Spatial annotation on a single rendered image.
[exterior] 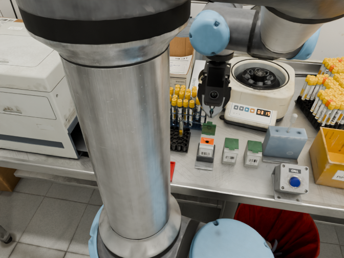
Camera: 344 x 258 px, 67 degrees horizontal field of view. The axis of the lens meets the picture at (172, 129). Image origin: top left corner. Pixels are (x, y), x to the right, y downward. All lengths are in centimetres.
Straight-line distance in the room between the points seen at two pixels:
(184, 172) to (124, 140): 57
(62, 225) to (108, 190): 151
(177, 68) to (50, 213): 123
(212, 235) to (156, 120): 21
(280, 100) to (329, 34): 43
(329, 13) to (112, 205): 26
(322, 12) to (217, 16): 33
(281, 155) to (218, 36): 47
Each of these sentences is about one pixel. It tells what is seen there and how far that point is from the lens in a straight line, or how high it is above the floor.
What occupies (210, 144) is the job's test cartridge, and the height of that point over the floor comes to 95.
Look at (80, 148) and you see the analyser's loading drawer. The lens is 83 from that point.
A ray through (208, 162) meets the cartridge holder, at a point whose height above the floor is 89.
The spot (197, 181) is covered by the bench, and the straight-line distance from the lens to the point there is 76.
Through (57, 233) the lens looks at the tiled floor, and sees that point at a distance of 178.
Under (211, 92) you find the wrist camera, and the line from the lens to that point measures 64.
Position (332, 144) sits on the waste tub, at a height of 92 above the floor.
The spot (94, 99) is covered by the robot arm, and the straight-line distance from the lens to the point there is 20.
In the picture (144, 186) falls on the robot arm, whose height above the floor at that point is 128.
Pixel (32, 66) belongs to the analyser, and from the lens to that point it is 72.
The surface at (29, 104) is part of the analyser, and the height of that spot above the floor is 108.
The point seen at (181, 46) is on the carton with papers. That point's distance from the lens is 115.
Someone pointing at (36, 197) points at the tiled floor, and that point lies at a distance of 197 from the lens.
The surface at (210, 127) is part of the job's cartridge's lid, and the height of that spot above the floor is 98.
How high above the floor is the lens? 150
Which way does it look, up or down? 44 degrees down
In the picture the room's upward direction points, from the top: 1 degrees counter-clockwise
